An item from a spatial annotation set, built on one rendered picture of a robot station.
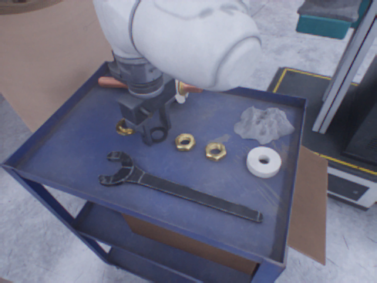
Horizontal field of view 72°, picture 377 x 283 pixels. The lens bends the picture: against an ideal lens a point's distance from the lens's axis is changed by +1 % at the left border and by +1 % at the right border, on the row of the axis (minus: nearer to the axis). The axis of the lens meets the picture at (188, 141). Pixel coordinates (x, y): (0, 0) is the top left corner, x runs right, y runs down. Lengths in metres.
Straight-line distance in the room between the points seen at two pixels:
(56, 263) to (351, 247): 1.48
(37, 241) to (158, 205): 1.21
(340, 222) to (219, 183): 1.14
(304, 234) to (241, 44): 0.47
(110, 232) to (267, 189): 0.59
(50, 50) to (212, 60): 0.71
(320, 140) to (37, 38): 1.29
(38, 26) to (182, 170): 0.59
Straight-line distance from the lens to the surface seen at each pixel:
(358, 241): 1.64
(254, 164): 0.58
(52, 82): 1.01
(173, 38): 0.32
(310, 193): 0.72
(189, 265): 0.89
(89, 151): 0.69
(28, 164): 0.74
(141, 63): 0.48
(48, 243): 1.67
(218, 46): 0.30
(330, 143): 1.49
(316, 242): 0.68
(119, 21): 0.42
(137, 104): 0.53
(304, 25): 1.04
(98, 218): 1.01
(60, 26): 0.93
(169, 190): 0.56
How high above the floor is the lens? 1.37
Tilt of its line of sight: 50 degrees down
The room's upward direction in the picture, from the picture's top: 5 degrees counter-clockwise
